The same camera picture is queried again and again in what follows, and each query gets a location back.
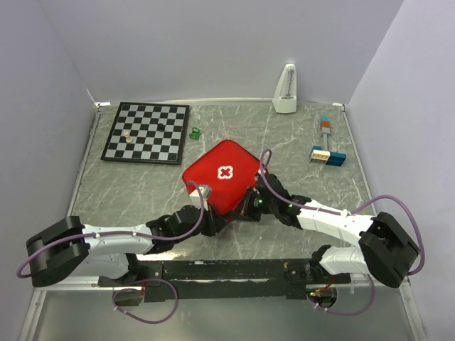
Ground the black base bar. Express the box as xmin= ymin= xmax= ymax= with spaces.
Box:
xmin=98 ymin=259 xmax=351 ymax=303

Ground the black white chessboard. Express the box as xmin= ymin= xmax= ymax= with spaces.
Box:
xmin=101 ymin=102 xmax=191 ymax=165

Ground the small green toy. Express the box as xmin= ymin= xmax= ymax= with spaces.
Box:
xmin=189 ymin=127 xmax=200 ymax=141

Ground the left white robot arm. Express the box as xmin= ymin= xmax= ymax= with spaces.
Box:
xmin=26 ymin=205 xmax=229 ymax=288

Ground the white metronome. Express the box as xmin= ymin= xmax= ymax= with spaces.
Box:
xmin=272 ymin=64 xmax=297 ymax=114

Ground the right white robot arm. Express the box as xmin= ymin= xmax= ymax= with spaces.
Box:
xmin=236 ymin=174 xmax=424 ymax=288

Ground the red black medicine case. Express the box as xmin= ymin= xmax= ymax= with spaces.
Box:
xmin=182 ymin=139 xmax=259 ymax=223

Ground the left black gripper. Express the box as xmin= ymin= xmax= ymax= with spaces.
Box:
xmin=174 ymin=202 xmax=229 ymax=244

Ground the blue toy block stack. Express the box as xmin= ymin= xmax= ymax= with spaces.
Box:
xmin=309 ymin=146 xmax=347 ymax=167

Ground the grey orange blue toy stick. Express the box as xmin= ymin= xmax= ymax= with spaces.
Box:
xmin=320 ymin=116 xmax=331 ymax=151

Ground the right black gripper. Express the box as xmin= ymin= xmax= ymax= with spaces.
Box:
xmin=229 ymin=186 xmax=278 ymax=222

